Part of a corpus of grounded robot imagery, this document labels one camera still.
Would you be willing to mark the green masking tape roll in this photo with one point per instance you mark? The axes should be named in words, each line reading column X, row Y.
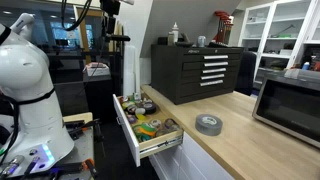
column 146, row 126

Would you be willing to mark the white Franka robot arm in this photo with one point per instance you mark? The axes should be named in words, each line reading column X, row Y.
column 26, row 83

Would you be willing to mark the black tape roll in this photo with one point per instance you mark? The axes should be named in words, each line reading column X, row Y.
column 150, row 107

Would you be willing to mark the white tape roll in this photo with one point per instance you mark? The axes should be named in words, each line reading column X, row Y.
column 140, row 111

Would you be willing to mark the yellow tape roll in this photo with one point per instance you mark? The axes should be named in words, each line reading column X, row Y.
column 140, row 117

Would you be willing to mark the clear tape roll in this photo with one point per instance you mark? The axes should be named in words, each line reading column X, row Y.
column 155, row 123

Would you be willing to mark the thin gray tape roll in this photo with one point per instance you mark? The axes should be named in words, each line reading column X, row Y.
column 171, row 124

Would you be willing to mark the orange tape roll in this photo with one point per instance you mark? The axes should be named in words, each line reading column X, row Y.
column 149, row 131

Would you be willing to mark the teal tape roll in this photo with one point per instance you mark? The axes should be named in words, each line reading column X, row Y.
column 145, row 137

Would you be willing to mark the white wooden drawer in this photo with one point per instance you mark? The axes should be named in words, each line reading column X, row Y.
column 128, row 133

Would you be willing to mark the dark metal tool chest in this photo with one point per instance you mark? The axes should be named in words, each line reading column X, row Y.
column 180, row 73

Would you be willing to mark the white foam panels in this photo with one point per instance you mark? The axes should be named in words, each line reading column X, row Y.
column 130, row 70

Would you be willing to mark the small pale bottle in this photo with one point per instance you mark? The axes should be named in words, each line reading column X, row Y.
column 170, row 39

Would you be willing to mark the white squeeze bottle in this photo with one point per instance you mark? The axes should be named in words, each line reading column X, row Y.
column 175, row 33

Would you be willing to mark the silver metal can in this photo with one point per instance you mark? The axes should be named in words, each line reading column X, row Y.
column 201, row 41

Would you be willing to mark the white cardboard box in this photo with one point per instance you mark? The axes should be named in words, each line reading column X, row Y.
column 96, row 70

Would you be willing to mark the white base cabinet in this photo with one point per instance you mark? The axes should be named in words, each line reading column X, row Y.
column 200, row 163

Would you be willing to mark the black office chair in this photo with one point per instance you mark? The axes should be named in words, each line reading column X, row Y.
column 246, row 71

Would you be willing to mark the robot workbench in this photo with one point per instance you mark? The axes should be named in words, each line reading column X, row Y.
column 81, row 150

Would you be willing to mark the orange black bar clamp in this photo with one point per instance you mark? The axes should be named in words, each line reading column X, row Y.
column 88, row 165

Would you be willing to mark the white shelving unit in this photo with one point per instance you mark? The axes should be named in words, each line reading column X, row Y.
column 276, row 56

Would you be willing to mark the silver microwave oven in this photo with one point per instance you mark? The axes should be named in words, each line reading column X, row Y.
column 290, row 106

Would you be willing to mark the blue bottle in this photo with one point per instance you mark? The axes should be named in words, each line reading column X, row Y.
column 305, row 65

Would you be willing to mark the gray duct tape roll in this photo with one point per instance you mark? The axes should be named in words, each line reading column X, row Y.
column 213, row 130

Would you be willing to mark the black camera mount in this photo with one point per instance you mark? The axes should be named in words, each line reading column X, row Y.
column 111, row 20

